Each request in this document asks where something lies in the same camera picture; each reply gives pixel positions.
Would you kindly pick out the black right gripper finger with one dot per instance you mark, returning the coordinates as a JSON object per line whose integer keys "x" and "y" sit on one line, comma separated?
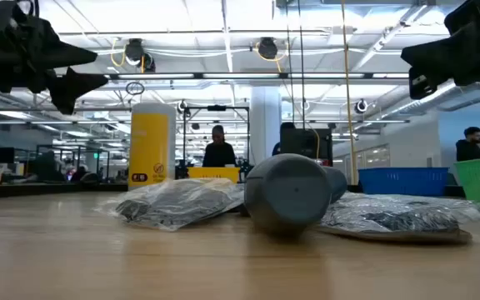
{"x": 425, "y": 81}
{"x": 436, "y": 52}

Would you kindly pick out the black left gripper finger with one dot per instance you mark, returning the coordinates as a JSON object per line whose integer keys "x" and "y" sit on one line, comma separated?
{"x": 67, "y": 56}
{"x": 75, "y": 87}

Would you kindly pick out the black puff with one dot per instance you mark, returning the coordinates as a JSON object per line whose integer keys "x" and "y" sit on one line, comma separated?
{"x": 173, "y": 204}
{"x": 394, "y": 218}

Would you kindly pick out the grey remote device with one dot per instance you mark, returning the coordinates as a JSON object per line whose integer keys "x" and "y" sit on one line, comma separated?
{"x": 286, "y": 193}

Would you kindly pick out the person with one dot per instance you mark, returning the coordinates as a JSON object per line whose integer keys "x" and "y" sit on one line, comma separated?
{"x": 469, "y": 148}
{"x": 283, "y": 126}
{"x": 219, "y": 154}
{"x": 48, "y": 166}

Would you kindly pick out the yellow white wipes canister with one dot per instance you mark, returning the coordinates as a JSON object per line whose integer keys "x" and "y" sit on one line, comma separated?
{"x": 150, "y": 146}

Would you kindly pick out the blue plastic basket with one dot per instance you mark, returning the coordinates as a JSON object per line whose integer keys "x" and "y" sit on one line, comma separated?
{"x": 402, "y": 181}

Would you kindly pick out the black computer monitor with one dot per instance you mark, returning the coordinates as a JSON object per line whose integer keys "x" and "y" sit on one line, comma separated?
{"x": 306, "y": 143}

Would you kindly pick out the yellow plastic basket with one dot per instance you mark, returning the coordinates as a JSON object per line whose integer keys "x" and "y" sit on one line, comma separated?
{"x": 213, "y": 173}

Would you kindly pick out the long ceiling light strip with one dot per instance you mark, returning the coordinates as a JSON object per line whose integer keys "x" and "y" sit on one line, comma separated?
{"x": 240, "y": 76}

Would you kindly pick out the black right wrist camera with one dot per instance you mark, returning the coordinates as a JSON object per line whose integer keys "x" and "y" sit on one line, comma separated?
{"x": 467, "y": 18}

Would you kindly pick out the black metal table frame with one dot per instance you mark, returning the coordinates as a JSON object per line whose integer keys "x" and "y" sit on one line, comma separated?
{"x": 56, "y": 190}

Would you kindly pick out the black metal stand frame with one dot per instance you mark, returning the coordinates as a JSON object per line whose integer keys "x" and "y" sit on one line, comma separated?
{"x": 240, "y": 108}

